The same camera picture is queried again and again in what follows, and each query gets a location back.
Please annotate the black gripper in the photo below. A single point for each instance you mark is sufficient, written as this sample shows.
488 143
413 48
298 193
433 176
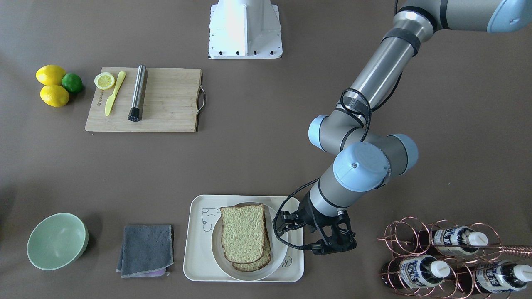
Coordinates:
306 214

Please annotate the white round plate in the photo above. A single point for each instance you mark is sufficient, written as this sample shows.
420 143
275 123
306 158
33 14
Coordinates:
277 252

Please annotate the bread slice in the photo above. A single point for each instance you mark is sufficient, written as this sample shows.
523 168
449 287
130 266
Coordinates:
243 234
257 265

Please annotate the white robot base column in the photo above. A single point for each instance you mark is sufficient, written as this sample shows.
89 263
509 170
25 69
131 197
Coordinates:
245 29

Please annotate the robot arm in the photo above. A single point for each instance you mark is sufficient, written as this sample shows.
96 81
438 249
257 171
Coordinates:
465 99

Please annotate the cream rabbit tray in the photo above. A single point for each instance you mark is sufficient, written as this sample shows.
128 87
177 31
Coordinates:
199 263

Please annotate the tea bottle front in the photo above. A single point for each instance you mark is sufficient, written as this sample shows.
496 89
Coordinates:
416 272

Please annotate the tea bottle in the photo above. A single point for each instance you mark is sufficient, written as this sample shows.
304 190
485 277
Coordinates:
494 278
458 241
416 272

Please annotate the grey folded cloth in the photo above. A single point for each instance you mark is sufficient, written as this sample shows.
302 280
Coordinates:
146 251

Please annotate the tea bottle middle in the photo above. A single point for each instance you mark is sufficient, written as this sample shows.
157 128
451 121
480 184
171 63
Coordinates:
458 241

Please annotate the steel muddler with black cap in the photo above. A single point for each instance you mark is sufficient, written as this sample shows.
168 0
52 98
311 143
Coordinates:
136 111

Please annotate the yellow plastic knife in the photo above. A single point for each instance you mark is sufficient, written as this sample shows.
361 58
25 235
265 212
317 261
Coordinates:
110 101

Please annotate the tea bottle back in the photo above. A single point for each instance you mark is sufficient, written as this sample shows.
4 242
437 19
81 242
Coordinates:
494 278

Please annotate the green bowl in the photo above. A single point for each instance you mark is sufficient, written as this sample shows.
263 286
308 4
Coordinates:
57 241

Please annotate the lemon slices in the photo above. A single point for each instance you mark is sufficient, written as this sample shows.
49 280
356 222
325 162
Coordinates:
104 81

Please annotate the green lime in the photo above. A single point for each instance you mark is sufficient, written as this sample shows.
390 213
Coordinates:
72 83

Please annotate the yellow lemon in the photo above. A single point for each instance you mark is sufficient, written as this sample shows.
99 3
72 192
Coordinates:
54 95
50 75

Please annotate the copper wire bottle rack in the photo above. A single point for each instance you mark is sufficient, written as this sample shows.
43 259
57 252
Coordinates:
398 237

